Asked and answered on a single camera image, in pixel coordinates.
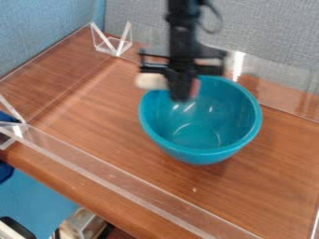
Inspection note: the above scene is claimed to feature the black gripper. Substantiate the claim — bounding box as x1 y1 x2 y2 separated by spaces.
140 28 228 102

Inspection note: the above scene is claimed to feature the white brown toy mushroom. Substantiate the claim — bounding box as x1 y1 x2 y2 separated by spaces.
135 73 200 98

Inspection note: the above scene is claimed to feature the blue plastic bowl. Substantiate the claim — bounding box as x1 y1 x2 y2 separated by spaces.
139 76 263 165

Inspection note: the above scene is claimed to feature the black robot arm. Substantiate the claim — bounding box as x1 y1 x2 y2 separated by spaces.
139 0 228 102

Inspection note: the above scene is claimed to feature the clear acrylic front barrier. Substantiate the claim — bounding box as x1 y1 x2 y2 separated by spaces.
0 123 263 239

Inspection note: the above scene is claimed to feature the blue cloth object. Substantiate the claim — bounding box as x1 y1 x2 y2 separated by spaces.
0 110 19 185

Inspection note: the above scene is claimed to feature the black white device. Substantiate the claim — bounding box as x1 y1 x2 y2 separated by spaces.
0 217 36 239

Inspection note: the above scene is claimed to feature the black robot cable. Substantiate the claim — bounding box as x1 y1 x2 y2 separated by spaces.
198 0 224 35

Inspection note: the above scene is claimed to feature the clear acrylic left bracket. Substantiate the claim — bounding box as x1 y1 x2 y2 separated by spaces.
0 94 27 150

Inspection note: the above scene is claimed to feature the metal table leg frame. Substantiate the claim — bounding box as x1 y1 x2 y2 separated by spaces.
49 208 107 239

